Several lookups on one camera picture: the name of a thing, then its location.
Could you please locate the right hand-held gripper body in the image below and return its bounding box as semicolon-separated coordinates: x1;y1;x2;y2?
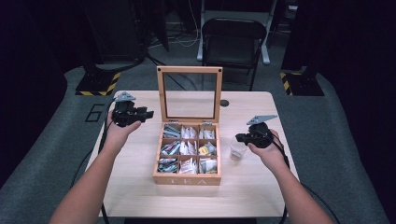
246;114;279;149

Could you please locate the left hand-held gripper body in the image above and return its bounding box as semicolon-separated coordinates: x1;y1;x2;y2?
110;91;149;128

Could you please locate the clear plastic cup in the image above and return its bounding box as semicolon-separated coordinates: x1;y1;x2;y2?
229;136;249;162

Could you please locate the wooden tea box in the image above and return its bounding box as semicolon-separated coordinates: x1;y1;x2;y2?
152;64;224;187

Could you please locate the person's right hand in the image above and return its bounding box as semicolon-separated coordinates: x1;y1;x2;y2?
247;128;290;172

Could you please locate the person's left hand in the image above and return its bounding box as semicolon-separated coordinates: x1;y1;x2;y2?
104;109;143;151

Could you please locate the black striped stand base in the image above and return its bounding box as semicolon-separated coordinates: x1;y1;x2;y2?
75;71;122;97
278;71;325;97

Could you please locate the pile of assorted tea bags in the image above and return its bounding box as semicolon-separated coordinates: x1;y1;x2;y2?
157;123;219;175

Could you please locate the dark equipment stand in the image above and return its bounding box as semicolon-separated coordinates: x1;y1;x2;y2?
78;0;171;74

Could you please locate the black folding chair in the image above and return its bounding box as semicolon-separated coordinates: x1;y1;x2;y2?
201;17;268;92

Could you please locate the left hand-held gripper black cable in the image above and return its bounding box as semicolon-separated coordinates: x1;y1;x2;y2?
70;98;117;224

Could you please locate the hand-held gripper black cable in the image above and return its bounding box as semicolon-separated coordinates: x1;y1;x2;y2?
70;98;117;224
271;133;342;224

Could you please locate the black floor cable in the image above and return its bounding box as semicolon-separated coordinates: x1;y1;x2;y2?
145;53;198;91

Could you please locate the white floor cable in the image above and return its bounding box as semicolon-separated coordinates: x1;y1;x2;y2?
148;0;201;49

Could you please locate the right hand-held gripper black cable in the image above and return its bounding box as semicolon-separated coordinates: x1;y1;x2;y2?
271;133;342;224

